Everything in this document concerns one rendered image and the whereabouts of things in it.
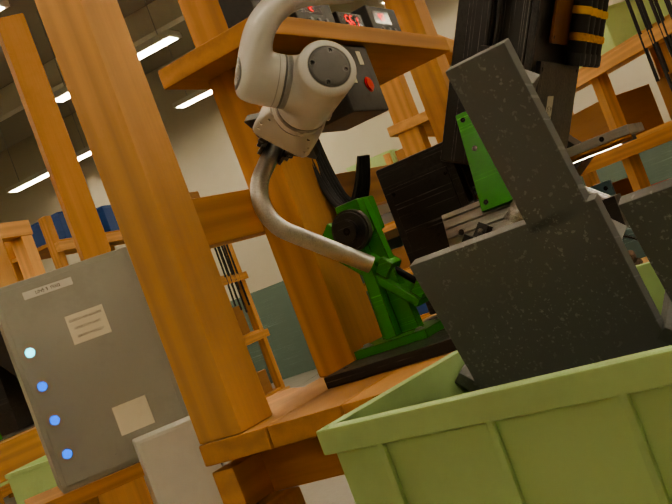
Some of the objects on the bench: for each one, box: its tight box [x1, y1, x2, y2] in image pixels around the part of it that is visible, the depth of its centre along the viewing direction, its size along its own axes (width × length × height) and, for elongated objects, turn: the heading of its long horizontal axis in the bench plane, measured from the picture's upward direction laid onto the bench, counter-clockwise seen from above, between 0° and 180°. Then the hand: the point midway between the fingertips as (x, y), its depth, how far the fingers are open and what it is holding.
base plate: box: [324, 314, 457, 389], centre depth 190 cm, size 42×110×2 cm, turn 64°
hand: (274, 148), depth 152 cm, fingers closed on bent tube, 3 cm apart
